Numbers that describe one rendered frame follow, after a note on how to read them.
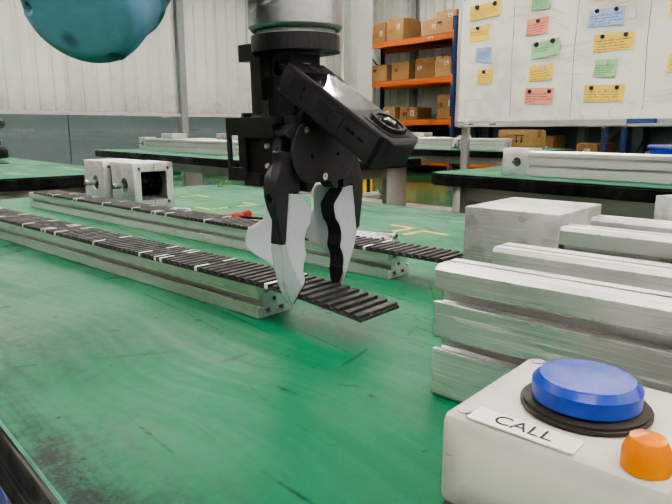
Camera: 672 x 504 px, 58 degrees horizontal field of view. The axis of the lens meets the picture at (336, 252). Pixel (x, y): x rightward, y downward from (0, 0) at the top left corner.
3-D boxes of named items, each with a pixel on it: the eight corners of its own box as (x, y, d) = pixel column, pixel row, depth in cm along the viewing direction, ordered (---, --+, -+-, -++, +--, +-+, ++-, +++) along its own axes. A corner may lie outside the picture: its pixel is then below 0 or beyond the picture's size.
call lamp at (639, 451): (612, 468, 19) (616, 434, 19) (627, 450, 20) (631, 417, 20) (664, 487, 18) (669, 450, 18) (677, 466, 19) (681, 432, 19)
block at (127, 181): (102, 206, 129) (99, 162, 127) (151, 202, 137) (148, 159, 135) (124, 211, 122) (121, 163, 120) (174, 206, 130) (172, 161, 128)
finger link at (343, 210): (319, 268, 59) (302, 177, 56) (366, 278, 55) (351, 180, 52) (297, 281, 57) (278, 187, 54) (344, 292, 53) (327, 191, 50)
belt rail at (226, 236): (30, 206, 130) (28, 192, 130) (48, 204, 133) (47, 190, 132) (387, 279, 67) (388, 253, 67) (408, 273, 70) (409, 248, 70)
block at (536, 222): (447, 309, 56) (451, 208, 54) (508, 284, 65) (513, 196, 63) (540, 331, 50) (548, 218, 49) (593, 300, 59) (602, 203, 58)
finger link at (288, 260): (255, 293, 53) (268, 188, 53) (303, 306, 49) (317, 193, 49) (227, 293, 51) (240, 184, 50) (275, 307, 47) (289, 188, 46)
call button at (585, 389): (511, 423, 23) (514, 375, 23) (553, 390, 26) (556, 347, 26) (620, 461, 21) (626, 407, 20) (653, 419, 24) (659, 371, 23)
